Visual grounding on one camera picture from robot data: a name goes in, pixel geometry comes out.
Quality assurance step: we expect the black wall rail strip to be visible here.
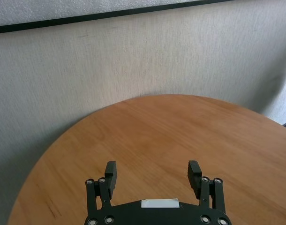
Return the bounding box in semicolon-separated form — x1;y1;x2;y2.
0;0;234;35

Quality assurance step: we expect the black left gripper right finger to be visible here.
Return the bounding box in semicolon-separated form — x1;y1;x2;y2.
187;160;226;211

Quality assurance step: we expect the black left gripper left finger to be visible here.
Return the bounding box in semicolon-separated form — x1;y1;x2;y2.
85;161;118;211

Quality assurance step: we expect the white tape label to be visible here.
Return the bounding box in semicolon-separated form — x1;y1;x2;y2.
141;198;181;209

